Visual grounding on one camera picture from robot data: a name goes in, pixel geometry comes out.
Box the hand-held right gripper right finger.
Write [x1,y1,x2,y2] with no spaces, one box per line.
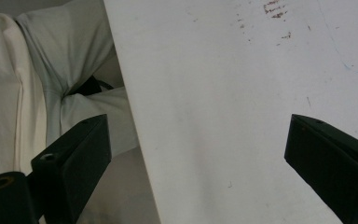
[283,113,358,224]

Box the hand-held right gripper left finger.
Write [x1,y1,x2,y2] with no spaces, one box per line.
[30,113,113,224]

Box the black object behind cloth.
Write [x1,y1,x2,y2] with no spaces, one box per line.
[68,75,116,97]

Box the cream white cloth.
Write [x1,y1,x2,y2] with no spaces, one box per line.
[0,12,49,183]

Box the pale grey cloth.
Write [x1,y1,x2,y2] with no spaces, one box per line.
[14,0,139,157]

